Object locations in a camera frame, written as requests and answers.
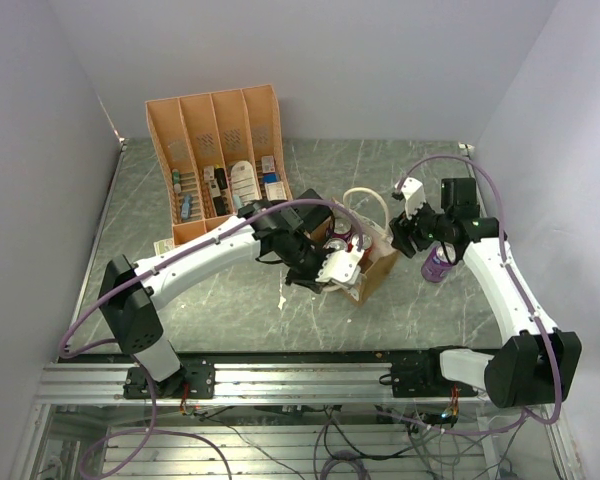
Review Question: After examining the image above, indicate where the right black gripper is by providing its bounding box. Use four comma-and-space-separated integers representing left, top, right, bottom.
390, 195, 452, 257

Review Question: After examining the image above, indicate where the purple fanta can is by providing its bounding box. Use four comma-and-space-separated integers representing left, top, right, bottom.
421, 243, 456, 283
328, 218, 352, 241

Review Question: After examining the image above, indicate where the red cola can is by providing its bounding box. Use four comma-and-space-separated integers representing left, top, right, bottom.
324, 238, 350, 254
349, 233, 373, 254

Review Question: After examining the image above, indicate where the purple fanta can front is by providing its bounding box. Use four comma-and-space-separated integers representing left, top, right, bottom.
328, 218, 352, 241

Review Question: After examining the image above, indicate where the burlap canvas tote bag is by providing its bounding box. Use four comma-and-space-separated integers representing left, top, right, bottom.
324, 187, 398, 306

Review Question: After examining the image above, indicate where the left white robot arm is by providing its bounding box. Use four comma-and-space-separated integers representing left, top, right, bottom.
99, 189, 333, 398

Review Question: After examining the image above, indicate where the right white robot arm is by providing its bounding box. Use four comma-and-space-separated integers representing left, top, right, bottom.
389, 177, 582, 408

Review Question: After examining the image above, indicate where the white label box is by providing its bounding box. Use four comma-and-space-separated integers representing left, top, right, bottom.
265, 181, 288, 203

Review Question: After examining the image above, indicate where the white oval device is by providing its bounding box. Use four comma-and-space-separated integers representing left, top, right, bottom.
230, 160, 261, 210

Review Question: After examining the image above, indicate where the black marker pen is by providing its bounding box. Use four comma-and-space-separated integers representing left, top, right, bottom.
214, 167, 228, 190

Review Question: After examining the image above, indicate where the pink desk organizer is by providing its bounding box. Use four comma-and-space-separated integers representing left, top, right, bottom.
146, 84, 292, 245

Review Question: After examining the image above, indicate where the small white red box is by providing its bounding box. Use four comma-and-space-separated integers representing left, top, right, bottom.
153, 238, 174, 255

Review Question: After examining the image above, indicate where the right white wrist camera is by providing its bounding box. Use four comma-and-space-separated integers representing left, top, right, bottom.
392, 177, 426, 219

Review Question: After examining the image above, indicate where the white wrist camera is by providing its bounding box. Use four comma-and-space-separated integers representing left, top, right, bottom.
392, 177, 426, 219
315, 248, 364, 291

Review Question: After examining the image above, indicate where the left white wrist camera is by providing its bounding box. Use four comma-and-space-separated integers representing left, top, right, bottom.
315, 248, 364, 291

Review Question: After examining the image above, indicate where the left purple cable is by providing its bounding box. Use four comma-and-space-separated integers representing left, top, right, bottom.
58, 198, 366, 361

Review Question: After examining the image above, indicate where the aluminium rail frame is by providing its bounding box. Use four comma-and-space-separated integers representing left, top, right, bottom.
34, 349, 488, 407

